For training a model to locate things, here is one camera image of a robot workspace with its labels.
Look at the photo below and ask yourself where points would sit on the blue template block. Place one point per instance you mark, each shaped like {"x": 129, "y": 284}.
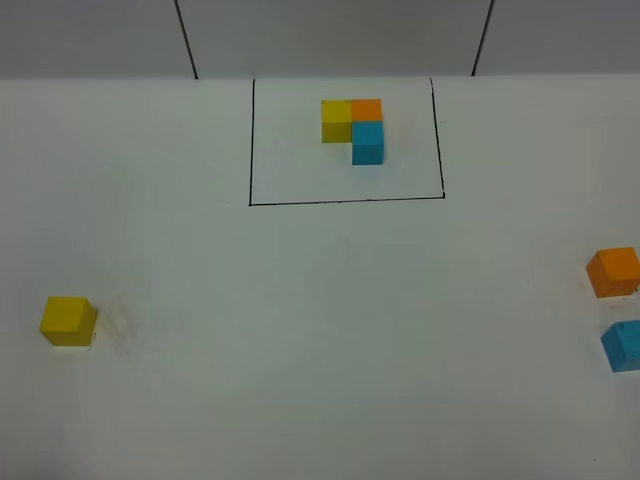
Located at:
{"x": 368, "y": 144}

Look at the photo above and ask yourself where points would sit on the yellow template block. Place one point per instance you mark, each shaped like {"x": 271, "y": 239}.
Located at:
{"x": 336, "y": 121}

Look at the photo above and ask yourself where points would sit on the orange template block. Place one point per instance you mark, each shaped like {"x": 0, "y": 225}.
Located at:
{"x": 366, "y": 110}

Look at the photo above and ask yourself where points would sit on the blue loose block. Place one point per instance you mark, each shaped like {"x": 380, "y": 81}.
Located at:
{"x": 621, "y": 345}

